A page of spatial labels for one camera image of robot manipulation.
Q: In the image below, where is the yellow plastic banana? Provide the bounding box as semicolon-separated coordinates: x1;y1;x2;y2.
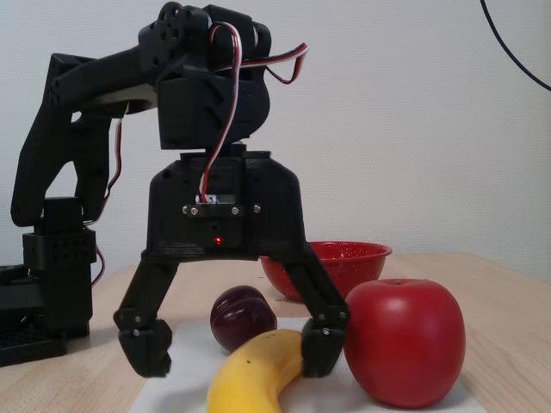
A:
206;329;305;413

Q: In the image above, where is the white paper sheet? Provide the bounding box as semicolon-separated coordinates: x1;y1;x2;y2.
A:
128;316;487;413

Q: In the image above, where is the red plastic apple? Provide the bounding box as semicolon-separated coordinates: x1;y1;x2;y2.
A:
343;278;467;409

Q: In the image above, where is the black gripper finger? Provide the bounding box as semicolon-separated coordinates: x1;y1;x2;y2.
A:
114;256;180;379
282;243;352;379

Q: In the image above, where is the red white servo wire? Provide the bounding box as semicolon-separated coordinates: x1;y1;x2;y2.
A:
84;115;126;225
195;22;311;206

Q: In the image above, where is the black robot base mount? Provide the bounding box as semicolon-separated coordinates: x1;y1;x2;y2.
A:
0;264;94;367

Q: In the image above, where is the dark purple plastic plum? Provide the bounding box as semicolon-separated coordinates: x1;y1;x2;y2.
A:
209;284;278;352

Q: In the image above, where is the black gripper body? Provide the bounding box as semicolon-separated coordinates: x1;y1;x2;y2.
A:
141;150;307;262

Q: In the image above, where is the red speckled enamel bowl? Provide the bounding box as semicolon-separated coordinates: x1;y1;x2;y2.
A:
257;241;393;302

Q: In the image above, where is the thin black wall cable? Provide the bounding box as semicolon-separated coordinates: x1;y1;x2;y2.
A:
480;0;551;92

